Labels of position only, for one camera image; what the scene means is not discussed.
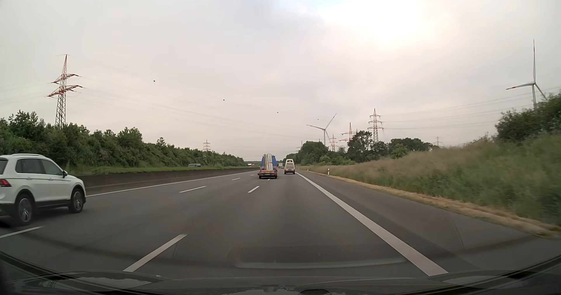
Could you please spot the white van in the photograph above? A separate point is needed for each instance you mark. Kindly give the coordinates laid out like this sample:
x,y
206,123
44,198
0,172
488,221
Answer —
x,y
289,168

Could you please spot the lorry with blue load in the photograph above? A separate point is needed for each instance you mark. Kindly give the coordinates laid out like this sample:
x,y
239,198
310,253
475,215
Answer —
x,y
268,168

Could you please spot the white wind turbine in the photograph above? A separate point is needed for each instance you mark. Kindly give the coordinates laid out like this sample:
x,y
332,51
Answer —
x,y
325,130
533,84

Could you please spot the red and white pylon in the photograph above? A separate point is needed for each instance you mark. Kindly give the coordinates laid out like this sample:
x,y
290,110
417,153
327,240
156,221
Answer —
x,y
62,93
333,143
375,126
349,132

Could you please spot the grey asphalt road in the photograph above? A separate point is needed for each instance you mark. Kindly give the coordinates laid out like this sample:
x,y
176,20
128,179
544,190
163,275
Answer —
x,y
280,216

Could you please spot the group of trees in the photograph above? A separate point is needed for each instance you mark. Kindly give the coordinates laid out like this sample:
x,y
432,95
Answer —
x,y
359,150

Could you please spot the road markings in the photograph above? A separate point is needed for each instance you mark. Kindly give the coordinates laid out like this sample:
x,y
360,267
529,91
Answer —
x,y
377,227

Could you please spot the car's own bonnet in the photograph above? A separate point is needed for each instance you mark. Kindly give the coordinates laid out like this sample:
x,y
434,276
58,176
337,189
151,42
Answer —
x,y
280,286

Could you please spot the concrete median barrier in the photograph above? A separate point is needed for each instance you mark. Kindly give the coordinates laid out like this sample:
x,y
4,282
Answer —
x,y
131,177

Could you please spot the row of trees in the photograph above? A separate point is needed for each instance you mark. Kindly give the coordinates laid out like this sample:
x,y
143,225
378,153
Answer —
x,y
87,148

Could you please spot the tall grass bank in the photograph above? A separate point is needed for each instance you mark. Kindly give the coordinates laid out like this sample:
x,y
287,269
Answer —
x,y
473,176

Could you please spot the white car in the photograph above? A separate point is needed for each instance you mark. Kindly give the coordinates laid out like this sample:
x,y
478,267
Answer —
x,y
35,185

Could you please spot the bushes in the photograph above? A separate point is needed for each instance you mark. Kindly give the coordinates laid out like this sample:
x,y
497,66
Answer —
x,y
530,119

